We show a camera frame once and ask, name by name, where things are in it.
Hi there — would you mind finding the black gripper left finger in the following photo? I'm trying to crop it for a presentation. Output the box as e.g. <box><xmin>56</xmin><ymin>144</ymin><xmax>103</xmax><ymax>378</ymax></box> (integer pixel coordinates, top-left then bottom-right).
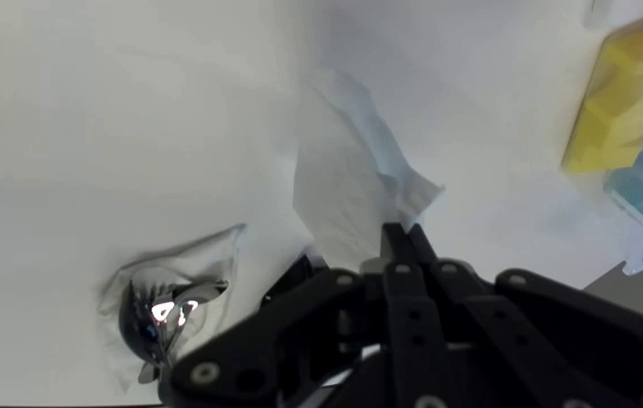
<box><xmin>261</xmin><ymin>255</ymin><xmax>327</xmax><ymax>307</ymax></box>

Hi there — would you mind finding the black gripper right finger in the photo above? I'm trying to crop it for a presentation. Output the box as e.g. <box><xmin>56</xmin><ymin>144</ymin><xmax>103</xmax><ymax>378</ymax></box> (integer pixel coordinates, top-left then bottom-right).
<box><xmin>380</xmin><ymin>222</ymin><xmax>437</xmax><ymax>266</ymax></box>

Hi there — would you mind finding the white napkin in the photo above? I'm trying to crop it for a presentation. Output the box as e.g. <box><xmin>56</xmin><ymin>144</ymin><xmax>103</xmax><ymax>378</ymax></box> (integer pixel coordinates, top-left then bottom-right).
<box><xmin>295</xmin><ymin>71</ymin><xmax>445</xmax><ymax>270</ymax></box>

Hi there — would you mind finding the clear bag with metal cutlery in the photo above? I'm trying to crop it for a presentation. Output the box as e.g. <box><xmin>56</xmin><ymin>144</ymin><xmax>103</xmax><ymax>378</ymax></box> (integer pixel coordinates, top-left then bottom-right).
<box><xmin>98</xmin><ymin>224</ymin><xmax>248</xmax><ymax>393</ymax></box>

